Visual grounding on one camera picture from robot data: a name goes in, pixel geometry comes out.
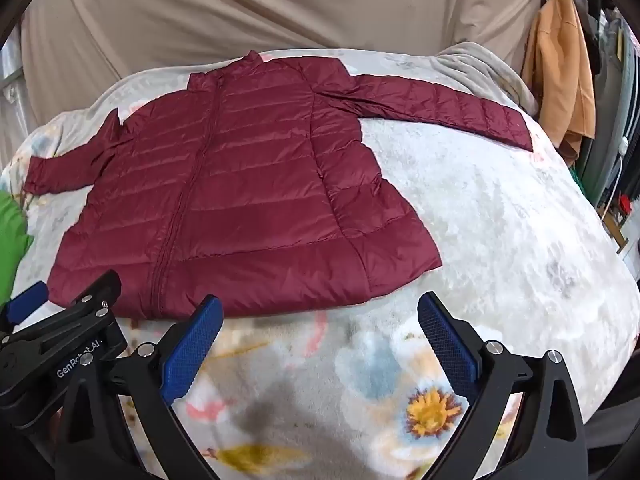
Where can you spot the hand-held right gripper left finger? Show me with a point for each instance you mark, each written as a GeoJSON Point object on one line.
{"type": "Point", "coordinates": [192, 347]}

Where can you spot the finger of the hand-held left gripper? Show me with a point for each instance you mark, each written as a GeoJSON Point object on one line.
{"type": "Point", "coordinates": [97, 292]}
{"type": "Point", "coordinates": [27, 302]}

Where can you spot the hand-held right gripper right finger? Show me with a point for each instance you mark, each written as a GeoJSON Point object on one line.
{"type": "Point", "coordinates": [447, 347]}

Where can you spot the maroon puffer jacket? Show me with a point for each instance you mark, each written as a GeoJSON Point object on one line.
{"type": "Point", "coordinates": [250, 185]}

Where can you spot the dark hanging clothes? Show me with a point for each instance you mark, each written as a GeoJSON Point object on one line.
{"type": "Point", "coordinates": [592, 10]}

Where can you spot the green cloth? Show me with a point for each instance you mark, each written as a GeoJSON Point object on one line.
{"type": "Point", "coordinates": [12, 240]}

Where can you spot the floral fleece blanket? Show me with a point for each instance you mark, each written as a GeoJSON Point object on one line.
{"type": "Point", "coordinates": [500, 235]}

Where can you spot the silver curtain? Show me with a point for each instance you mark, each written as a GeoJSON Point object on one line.
{"type": "Point", "coordinates": [10, 110]}

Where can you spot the small red object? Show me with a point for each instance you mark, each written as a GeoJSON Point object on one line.
{"type": "Point", "coordinates": [625, 204]}

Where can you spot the orange hanging garment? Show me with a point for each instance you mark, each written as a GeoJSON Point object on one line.
{"type": "Point", "coordinates": [560, 75]}

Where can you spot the beige cloth backdrop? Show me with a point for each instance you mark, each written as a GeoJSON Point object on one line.
{"type": "Point", "coordinates": [200, 10]}

